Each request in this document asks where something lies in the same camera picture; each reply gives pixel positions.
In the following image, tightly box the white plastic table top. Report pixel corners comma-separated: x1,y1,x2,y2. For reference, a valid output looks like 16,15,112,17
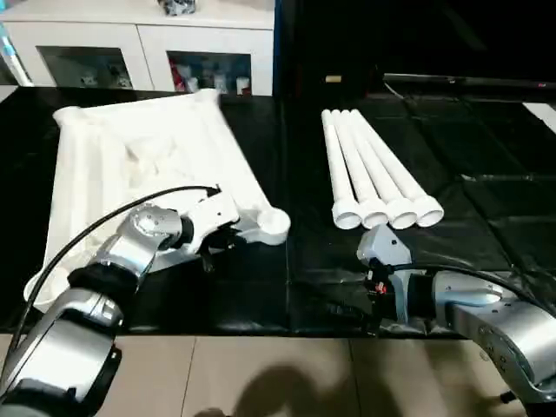
24,89,291,310

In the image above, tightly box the white plastic table leg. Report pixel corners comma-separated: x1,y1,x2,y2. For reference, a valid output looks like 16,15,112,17
348,109,445,228
331,109,389,229
321,109,362,230
340,109,417,229

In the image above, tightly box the black work mat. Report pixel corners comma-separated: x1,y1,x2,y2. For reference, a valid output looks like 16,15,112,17
0,87,556,338

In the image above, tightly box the red bottle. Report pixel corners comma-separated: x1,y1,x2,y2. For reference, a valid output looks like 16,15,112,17
173,64,189,93

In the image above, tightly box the white glass-door cabinet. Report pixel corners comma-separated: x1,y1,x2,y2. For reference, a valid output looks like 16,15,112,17
0,0,277,96

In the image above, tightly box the small silver ornament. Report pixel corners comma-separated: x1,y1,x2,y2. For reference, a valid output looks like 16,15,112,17
159,0,199,17

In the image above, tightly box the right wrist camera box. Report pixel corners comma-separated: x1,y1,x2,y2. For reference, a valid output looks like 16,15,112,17
358,224,416,279

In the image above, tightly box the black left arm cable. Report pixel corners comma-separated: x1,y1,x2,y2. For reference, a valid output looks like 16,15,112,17
0,185,223,383

